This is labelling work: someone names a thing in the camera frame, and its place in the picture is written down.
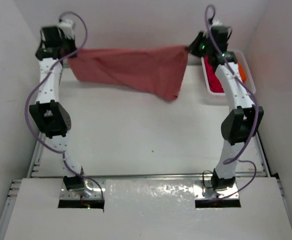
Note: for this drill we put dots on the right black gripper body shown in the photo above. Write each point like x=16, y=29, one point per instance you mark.
x=194, y=46

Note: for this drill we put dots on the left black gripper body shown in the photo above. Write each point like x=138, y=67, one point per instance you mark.
x=69, y=50

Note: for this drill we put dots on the salmon pink t shirt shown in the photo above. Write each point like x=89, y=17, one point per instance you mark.
x=159, y=71

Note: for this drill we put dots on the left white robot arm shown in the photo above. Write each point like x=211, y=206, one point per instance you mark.
x=47, y=112

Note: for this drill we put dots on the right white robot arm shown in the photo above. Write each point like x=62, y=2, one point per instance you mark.
x=244, y=116

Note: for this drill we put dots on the white plastic basket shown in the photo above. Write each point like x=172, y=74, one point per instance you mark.
x=240, y=58

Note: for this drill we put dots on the magenta crumpled t shirt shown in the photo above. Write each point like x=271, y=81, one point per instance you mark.
x=213, y=82

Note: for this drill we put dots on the orange crumpled t shirt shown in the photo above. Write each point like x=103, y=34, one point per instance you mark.
x=242, y=72

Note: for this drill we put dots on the white foam front board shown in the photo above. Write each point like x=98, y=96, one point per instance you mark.
x=139, y=209

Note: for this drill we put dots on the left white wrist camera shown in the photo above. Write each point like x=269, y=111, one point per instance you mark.
x=67, y=26

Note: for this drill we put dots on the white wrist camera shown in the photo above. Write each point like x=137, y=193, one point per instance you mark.
x=217, y=25
x=67, y=26

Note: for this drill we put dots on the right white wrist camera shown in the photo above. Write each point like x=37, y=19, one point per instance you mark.
x=217, y=25

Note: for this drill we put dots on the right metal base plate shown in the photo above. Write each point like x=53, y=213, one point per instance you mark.
x=202, y=192

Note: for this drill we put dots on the metal base plate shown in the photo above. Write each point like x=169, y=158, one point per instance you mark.
x=75, y=189
x=202, y=192

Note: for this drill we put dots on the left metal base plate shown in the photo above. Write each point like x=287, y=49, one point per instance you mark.
x=75, y=189

